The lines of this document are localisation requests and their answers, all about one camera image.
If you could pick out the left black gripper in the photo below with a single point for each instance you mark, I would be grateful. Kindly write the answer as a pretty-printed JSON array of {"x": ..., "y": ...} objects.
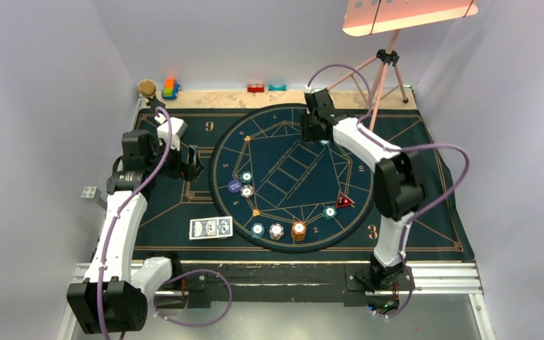
[{"x": 185, "y": 171}]

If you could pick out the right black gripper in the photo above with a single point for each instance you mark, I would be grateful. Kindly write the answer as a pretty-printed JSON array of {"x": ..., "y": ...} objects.
[{"x": 307, "y": 135}]

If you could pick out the red triangular button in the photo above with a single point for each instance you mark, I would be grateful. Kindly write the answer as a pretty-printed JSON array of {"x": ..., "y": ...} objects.
[{"x": 343, "y": 200}]

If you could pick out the green poker chip stack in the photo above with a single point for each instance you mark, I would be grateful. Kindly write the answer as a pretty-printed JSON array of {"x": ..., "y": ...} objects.
[{"x": 257, "y": 230}]

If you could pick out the orange red poker chip stack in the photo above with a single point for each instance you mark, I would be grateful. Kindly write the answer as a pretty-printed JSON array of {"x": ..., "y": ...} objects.
[{"x": 298, "y": 231}]

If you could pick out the pink white poker chip stack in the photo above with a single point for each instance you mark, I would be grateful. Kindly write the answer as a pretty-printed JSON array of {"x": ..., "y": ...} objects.
[{"x": 276, "y": 231}]

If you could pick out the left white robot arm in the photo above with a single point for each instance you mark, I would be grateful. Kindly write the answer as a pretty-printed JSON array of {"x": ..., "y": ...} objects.
[{"x": 111, "y": 296}]

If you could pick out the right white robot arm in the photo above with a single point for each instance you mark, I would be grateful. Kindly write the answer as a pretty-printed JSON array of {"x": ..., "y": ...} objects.
[{"x": 398, "y": 186}]

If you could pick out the teal toy block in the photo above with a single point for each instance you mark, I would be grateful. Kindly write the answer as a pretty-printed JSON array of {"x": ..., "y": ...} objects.
[{"x": 277, "y": 87}]

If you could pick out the purple small blind button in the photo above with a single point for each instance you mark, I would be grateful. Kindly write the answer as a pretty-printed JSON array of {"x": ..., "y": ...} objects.
[{"x": 234, "y": 186}]

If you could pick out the red toy block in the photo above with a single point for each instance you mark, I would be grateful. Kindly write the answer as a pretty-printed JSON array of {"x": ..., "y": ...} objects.
[{"x": 256, "y": 88}]

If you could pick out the blue playing card deck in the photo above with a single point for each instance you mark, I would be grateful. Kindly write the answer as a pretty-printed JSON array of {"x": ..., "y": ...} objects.
[{"x": 211, "y": 228}]

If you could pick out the colourful toy block stack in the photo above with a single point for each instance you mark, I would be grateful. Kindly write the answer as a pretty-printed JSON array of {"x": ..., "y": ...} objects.
[{"x": 171, "y": 89}]

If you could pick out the round blue poker mat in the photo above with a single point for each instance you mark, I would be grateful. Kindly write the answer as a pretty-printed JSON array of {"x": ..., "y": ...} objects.
[{"x": 293, "y": 181}]

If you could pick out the gold round knob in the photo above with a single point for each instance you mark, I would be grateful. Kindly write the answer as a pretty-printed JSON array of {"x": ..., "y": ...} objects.
[{"x": 147, "y": 88}]

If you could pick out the grey lego brick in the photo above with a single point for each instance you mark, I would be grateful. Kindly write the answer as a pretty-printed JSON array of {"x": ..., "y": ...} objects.
[{"x": 90, "y": 193}]

